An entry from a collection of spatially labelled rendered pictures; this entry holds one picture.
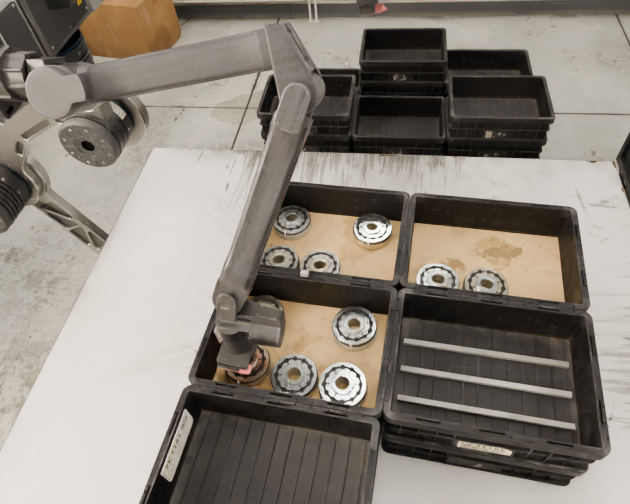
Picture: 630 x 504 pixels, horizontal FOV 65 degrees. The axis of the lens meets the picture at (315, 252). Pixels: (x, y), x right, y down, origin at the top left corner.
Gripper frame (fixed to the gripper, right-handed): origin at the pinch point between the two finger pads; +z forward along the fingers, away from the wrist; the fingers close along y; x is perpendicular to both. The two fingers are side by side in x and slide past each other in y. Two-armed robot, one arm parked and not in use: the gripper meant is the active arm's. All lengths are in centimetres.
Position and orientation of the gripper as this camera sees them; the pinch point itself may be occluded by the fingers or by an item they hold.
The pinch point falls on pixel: (245, 357)
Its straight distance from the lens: 113.2
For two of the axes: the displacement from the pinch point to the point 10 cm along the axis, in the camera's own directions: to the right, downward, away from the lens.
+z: 0.2, 5.4, 8.4
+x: -9.7, -1.8, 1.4
